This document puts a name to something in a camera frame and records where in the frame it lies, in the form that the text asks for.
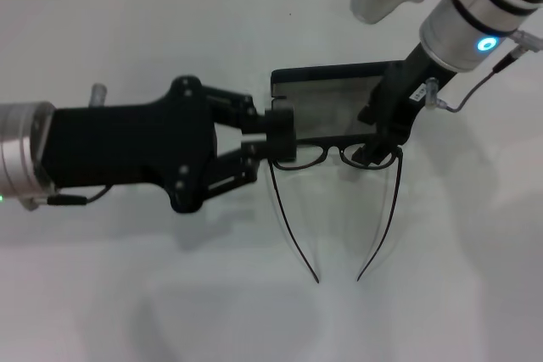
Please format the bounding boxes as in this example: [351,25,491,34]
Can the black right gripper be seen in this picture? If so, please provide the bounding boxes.
[351,42,458,167]

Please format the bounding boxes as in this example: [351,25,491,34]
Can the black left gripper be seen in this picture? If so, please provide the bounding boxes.
[42,75,220,214]

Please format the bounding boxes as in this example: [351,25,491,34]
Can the black glasses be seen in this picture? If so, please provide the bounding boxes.
[269,143,405,285]

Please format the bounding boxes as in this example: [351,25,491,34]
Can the black glasses case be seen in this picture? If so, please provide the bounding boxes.
[270,61,421,147]

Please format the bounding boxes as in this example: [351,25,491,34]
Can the silver wrist connector stub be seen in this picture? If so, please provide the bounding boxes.
[89,83,108,108]

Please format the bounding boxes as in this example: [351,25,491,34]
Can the left arm wrist cable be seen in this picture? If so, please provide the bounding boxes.
[46,186,112,207]

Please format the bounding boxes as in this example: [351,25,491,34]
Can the arm wrist cable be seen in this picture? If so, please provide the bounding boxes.
[425,29,543,114]
[46,186,112,207]

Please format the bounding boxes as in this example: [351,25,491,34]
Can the right arm wrist cable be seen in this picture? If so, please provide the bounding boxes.
[425,29,543,114]

